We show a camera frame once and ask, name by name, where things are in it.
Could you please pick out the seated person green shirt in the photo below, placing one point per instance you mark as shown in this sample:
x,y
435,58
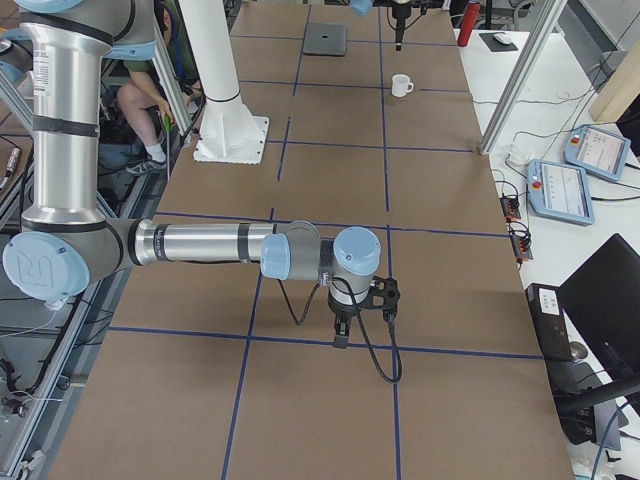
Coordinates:
x,y
144,90

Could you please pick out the red water bottle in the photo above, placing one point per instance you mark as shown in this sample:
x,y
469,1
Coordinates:
x,y
468,21

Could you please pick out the grey closed laptop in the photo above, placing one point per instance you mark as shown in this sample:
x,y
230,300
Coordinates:
x,y
325,39

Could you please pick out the blue teach pendant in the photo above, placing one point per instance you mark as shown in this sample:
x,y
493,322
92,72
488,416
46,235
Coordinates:
x,y
560,191
599,152

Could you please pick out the black mouse pad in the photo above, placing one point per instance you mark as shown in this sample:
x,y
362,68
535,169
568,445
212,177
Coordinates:
x,y
494,46

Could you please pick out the white computer mouse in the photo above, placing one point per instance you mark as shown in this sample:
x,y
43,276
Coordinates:
x,y
503,38

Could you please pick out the near blue teach pendant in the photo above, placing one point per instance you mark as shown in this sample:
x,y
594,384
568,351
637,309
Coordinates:
x,y
560,191

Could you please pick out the orange adapter board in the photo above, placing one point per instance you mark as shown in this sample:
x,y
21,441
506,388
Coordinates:
x,y
520,237
510,203

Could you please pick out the far blue teach pendant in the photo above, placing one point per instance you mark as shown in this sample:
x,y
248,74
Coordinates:
x,y
599,152

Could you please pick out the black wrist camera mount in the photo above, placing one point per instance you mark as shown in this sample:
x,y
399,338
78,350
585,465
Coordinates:
x,y
382,295

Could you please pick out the far orange adapter board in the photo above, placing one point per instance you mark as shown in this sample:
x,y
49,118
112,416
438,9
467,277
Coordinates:
x,y
510,203

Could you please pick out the black monitor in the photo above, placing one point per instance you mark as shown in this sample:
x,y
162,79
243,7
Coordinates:
x,y
601,299

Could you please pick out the white pedestal column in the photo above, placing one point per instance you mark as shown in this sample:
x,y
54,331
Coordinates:
x,y
229,132

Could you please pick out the white ceramic mug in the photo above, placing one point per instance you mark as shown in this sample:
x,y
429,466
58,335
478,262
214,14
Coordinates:
x,y
401,86

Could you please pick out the black computer box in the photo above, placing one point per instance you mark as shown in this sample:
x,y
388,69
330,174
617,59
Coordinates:
x,y
549,322

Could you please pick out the near orange adapter board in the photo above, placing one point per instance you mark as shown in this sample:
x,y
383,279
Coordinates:
x,y
520,237

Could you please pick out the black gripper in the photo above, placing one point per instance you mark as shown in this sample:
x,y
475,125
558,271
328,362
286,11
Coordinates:
x,y
341,313
399,17

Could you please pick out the wooden plank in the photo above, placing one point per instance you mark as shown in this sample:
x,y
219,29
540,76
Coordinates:
x,y
620,90

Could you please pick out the aluminium frame post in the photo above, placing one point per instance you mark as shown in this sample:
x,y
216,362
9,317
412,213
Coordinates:
x,y
543,27

